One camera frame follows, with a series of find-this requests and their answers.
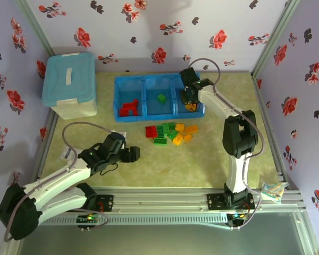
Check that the orange rounded lego brick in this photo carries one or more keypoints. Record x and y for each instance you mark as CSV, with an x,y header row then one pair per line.
x,y
189,107

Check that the green sloped lego brick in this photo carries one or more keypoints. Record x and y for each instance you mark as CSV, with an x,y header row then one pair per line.
x,y
161,98

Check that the long yellow lego brick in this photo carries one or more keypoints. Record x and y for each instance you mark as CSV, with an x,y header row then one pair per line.
x,y
191,129

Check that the long green lego brick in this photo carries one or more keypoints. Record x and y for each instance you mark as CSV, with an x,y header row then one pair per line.
x,y
159,141
173,135

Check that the small yellow lego brick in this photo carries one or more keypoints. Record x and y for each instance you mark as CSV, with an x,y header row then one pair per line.
x,y
187,137

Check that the blue three-compartment bin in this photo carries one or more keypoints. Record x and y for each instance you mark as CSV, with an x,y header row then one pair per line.
x,y
149,115

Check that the small red lego brick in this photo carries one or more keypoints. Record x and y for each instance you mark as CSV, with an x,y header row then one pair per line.
x,y
123,111
127,106

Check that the large red lego plate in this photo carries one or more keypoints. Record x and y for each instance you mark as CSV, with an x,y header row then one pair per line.
x,y
134,105

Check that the small square green lego brick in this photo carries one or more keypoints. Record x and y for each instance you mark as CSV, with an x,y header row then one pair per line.
x,y
172,126

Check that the white paper card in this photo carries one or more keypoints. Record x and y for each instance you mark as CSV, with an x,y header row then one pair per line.
x,y
66,154

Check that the left controller board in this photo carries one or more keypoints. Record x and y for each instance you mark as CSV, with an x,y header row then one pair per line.
x,y
89,218

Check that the controller board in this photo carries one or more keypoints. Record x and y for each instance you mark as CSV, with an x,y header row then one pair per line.
x,y
238,217
89,218

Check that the storage box with blue lid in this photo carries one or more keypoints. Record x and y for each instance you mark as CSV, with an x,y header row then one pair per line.
x,y
69,77

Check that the clear bag of colourful items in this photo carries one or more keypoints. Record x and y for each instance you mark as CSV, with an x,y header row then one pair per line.
x,y
273,192

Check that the right controller board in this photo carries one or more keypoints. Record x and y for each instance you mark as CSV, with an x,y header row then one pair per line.
x,y
238,217

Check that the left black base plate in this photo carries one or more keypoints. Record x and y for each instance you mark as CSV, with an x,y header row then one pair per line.
x,y
106,203

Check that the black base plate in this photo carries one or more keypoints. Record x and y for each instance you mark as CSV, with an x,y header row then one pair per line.
x,y
215,202
106,203

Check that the aluminium cross rail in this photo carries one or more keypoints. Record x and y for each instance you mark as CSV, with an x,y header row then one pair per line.
x,y
162,199

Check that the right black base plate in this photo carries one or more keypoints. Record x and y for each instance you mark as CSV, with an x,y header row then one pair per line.
x,y
215,202

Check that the aluminium corner post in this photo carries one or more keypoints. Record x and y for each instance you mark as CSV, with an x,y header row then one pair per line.
x,y
273,37
34,24

